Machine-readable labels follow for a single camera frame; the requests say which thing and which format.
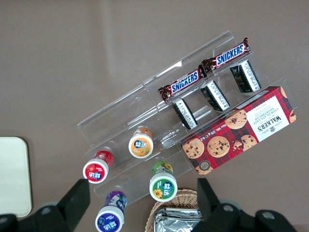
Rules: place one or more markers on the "light tan wicker basket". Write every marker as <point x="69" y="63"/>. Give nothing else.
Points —
<point x="183" y="198"/>

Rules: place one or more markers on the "Snickers chocolate bar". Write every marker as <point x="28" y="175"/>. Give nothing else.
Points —
<point x="184" y="83"/>
<point x="228" y="54"/>

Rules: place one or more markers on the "red gum bottle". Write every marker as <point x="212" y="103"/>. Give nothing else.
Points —
<point x="95" y="170"/>

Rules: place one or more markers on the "cream rectangular plastic tray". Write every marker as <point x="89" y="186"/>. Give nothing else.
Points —
<point x="13" y="176"/>

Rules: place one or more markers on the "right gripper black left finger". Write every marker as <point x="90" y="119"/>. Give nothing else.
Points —
<point x="77" y="200"/>

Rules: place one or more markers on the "purple gum bottle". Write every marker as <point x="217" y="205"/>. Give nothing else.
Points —
<point x="109" y="218"/>

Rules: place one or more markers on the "small black snack box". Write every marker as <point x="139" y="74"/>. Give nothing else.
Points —
<point x="184" y="113"/>
<point x="246" y="76"/>
<point x="214" y="95"/>

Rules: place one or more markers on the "red Walkers cookie box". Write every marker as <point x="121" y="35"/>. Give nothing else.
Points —
<point x="229" y="140"/>

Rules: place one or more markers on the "stack of foil containers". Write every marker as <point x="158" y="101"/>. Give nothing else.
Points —
<point x="176" y="221"/>

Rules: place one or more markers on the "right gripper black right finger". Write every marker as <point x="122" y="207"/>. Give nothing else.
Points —
<point x="206" y="198"/>

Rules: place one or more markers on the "clear acrylic stepped display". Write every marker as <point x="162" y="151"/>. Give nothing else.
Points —
<point x="116" y="113"/>

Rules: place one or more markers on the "green gum bottle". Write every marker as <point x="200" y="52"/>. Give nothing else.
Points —
<point x="163" y="187"/>

